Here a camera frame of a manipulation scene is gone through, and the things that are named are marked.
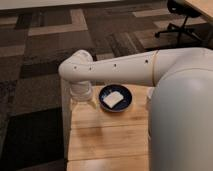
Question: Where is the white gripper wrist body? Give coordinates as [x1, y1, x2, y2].
[69, 81, 96, 110]

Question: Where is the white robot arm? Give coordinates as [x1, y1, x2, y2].
[58, 47, 213, 171]

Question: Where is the white ceramic cup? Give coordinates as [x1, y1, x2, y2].
[146, 87, 154, 111]

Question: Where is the dark blue plate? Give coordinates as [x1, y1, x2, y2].
[98, 84, 132, 113]

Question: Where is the black office chair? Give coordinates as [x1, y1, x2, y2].
[154, 0, 203, 44]

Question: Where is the wooden desk corner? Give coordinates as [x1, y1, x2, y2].
[184, 0, 213, 21]

